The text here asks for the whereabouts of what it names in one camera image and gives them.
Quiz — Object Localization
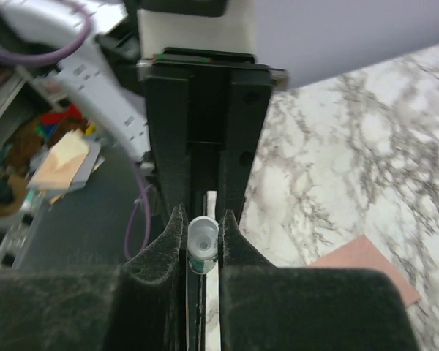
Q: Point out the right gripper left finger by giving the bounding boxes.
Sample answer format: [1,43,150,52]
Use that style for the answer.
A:
[0,205,187,350]

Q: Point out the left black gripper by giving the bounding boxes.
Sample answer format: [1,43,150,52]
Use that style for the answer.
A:
[138,48,289,221]

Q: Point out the pink envelope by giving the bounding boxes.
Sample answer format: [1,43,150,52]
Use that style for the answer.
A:
[307,233,424,307]

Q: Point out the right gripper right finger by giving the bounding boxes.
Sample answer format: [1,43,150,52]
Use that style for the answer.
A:
[219,211,419,350]

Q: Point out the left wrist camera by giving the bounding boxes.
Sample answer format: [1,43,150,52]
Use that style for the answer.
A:
[138,1,256,57]

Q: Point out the green glue stick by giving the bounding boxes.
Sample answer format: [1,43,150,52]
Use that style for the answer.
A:
[187,216,219,275]

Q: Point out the stacked coloured paper sheets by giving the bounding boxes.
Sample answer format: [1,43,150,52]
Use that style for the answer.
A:
[27,130,104,203]

